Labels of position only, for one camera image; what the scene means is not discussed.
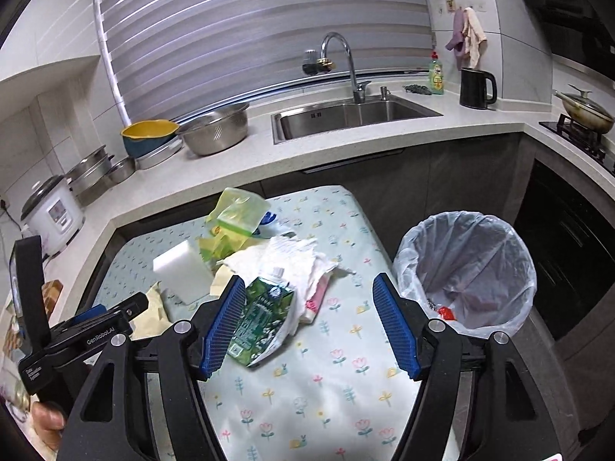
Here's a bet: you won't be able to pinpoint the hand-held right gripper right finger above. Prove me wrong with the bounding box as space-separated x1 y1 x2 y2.
372 271 577 461

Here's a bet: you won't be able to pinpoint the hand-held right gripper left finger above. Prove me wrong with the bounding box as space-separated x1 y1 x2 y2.
55 274 248 461

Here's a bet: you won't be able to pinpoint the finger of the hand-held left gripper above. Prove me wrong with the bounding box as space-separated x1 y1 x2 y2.
72 292 150 327

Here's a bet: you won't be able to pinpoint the green drink pouch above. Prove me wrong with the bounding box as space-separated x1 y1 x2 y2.
226 266 296 368

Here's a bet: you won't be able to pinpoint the white sponge block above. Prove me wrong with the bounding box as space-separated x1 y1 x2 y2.
153 240 214 305

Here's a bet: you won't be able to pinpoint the white tissue paper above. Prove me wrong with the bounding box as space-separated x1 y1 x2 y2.
217 235 354 322

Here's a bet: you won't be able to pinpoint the bin with white liner bag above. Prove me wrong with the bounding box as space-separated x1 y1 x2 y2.
391 210 538 342

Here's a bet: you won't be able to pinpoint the yellow-green wet wipes packet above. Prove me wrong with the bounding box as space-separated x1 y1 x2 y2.
204 186 271 260

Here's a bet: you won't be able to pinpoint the person's left hand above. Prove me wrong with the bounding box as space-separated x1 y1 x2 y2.
31 401 68 447

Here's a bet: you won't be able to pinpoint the brown wooden box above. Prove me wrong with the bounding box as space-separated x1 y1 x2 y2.
42 279 63 315

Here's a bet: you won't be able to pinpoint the beige paper bag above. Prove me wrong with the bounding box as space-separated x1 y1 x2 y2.
130 266 231 342

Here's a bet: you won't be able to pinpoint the white rice cooker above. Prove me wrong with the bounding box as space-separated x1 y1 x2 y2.
20 174 86 256

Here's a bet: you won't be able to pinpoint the floral tablecloth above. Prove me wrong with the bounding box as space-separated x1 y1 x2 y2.
89 185 433 461

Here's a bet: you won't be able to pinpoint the blue and white plastic packet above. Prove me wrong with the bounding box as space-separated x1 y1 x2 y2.
254 211 296 240

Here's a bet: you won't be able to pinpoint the stacked steel pots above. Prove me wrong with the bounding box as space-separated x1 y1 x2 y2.
65 145 113 200

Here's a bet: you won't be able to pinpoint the small steel bowl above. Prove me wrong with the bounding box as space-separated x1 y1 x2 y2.
108 156 138 184

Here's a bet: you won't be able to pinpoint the rectangular steel tray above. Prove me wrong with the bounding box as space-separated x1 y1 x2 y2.
136 137 184 170

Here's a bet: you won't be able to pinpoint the grey base cabinet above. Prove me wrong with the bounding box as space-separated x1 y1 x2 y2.
113 132 536 270

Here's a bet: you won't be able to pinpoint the yellow and blue basin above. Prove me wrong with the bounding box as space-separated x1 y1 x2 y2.
120 119 181 159

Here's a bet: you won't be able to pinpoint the stainless steel colander bowl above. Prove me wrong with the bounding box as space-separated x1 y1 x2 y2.
175 102 251 157

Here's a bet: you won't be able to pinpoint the black built-in appliance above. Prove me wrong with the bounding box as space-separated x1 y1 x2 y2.
514 158 615 342

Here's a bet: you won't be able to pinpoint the stainless steel sink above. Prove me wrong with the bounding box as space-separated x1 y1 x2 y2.
270 93 444 146

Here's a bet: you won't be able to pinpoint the black electric kettle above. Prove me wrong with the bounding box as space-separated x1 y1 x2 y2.
459 67 498 109

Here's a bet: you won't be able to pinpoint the green dish soap bottle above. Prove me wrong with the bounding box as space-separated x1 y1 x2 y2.
429 51 447 96

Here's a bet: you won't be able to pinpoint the black gas stove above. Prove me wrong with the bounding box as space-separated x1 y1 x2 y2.
538 114 615 176

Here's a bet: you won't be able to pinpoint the chrome faucet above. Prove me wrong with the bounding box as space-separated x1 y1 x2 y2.
321 33 372 104

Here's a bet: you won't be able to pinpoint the black faucet filter attachment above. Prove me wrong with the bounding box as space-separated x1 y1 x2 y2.
302 50 337 75

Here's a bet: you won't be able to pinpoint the frying pan with glass lid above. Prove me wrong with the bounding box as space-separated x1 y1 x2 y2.
552 84 615 134

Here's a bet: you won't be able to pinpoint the grey striped window blind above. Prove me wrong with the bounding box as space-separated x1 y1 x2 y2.
93 0 435 126

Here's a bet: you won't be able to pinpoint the beige hanging cloth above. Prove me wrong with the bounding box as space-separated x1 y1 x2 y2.
461 7 488 69

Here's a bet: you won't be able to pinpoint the purple hanging cloth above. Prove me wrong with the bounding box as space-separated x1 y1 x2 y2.
444 8 469 53

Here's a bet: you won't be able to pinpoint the black range hood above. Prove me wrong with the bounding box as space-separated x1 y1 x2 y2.
509 0 615 73

